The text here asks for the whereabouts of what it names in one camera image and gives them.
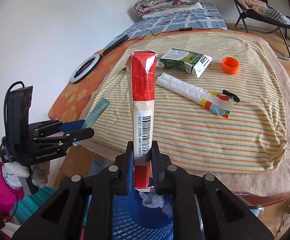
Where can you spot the black tripod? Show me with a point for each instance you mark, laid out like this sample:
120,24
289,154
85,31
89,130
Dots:
115,44

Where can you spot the red paper carton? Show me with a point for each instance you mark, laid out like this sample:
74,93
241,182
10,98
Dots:
142,85

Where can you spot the crumpled white paper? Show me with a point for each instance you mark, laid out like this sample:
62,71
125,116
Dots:
153,201

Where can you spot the beige blanket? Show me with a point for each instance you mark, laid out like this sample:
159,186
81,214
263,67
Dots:
279,75

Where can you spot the green milk carton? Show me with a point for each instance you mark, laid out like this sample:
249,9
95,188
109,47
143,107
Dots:
182,61

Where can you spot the orange flowered bedsheet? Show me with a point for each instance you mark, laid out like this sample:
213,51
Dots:
70,97

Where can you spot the blue plaid bedsheet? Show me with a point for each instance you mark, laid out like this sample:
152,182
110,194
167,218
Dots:
174,20

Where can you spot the grey striped cloth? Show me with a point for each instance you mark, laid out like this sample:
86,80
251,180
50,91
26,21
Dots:
277,15

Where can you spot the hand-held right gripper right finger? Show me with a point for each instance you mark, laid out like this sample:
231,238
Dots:
155,170

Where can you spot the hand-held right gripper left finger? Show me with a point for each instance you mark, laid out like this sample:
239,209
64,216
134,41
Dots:
130,170

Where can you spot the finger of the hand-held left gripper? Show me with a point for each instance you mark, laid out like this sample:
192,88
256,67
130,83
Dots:
85,133
71,126

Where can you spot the small black clip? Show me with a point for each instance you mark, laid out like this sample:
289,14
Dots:
231,96

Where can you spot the folded white sheet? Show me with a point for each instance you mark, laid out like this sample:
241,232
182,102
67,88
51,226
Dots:
184,8

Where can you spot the blue plastic basket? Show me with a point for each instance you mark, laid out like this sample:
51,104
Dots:
135,220

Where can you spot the person's left hand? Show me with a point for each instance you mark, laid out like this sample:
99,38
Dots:
38,177

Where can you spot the black inline remote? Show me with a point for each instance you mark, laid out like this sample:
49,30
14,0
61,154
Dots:
185,28

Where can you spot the white wrapper with colourful end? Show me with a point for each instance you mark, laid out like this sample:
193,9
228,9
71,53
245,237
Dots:
182,87

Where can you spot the orange bottle cap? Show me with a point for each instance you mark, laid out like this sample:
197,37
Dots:
231,66

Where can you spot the teal plastic wrapper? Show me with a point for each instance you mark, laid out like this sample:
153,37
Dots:
95,112

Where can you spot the beige cloth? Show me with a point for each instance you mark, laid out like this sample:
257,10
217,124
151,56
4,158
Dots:
251,3

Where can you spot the striped yellow blanket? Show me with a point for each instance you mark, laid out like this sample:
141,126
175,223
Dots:
197,135

